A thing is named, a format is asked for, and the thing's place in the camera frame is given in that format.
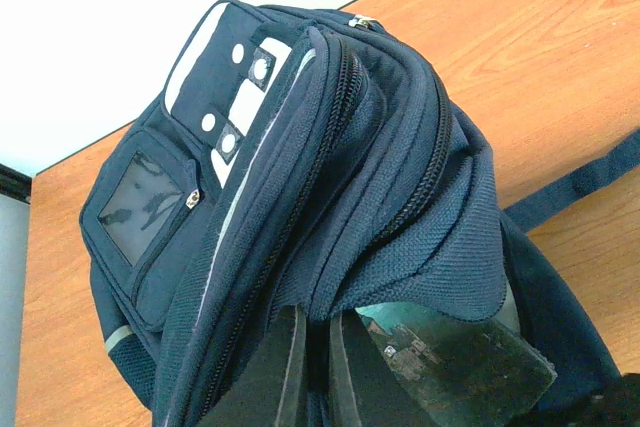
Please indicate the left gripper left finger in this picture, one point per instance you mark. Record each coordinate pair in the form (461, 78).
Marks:
(272, 390)

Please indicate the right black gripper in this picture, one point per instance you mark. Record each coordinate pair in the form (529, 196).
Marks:
(617, 404)

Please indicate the dark blue castle book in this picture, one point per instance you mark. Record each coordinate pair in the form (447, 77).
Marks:
(460, 373)

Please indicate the navy blue student backpack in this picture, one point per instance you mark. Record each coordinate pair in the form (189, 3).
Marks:
(308, 158)

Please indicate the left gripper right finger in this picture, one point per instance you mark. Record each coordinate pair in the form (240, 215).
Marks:
(362, 389)

